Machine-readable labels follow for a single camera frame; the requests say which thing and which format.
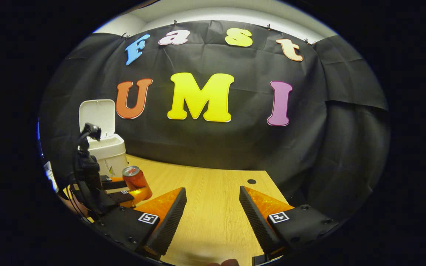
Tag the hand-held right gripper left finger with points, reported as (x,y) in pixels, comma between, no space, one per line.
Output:
(170,225)

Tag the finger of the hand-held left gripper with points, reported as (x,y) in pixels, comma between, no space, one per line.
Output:
(117,197)
(115,184)

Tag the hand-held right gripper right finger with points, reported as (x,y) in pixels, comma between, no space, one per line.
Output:
(259,225)

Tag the red pop can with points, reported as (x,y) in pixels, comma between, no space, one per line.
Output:
(135,179)

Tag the white desktop garbage bin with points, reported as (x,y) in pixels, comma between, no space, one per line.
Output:
(111,151)

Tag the wooden desktop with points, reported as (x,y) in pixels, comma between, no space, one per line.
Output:
(213,207)

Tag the white side table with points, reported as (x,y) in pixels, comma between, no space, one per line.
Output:
(50,175)

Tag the black backdrop cloth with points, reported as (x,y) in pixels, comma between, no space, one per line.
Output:
(235,140)

